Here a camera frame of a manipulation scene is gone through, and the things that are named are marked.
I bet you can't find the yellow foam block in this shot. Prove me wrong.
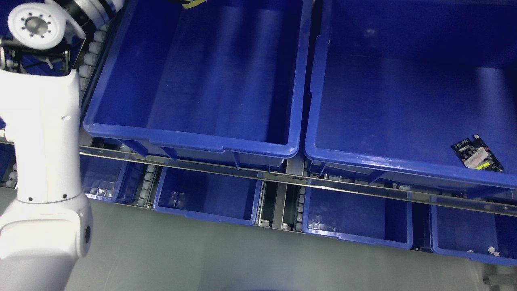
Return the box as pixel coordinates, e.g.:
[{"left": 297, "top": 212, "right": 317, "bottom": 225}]
[{"left": 181, "top": 0, "right": 206, "bottom": 9}]

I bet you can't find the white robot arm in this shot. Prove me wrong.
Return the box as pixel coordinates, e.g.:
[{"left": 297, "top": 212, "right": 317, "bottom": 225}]
[{"left": 1, "top": 0, "right": 124, "bottom": 291}]

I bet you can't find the metal shelf rack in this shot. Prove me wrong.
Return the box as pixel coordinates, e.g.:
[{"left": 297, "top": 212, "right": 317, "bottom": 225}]
[{"left": 0, "top": 0, "right": 517, "bottom": 235}]

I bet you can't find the blue plastic bin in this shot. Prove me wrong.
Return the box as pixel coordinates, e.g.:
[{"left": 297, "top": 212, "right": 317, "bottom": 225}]
[
  {"left": 428, "top": 206, "right": 517, "bottom": 266},
  {"left": 83, "top": 0, "right": 313, "bottom": 169},
  {"left": 301, "top": 188, "right": 413, "bottom": 250},
  {"left": 153, "top": 167, "right": 262, "bottom": 226},
  {"left": 305, "top": 0, "right": 517, "bottom": 198},
  {"left": 80, "top": 155, "right": 143, "bottom": 204}
]

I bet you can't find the black circuit board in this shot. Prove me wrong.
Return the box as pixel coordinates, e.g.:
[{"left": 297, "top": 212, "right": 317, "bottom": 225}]
[{"left": 450, "top": 134, "right": 504, "bottom": 173}]

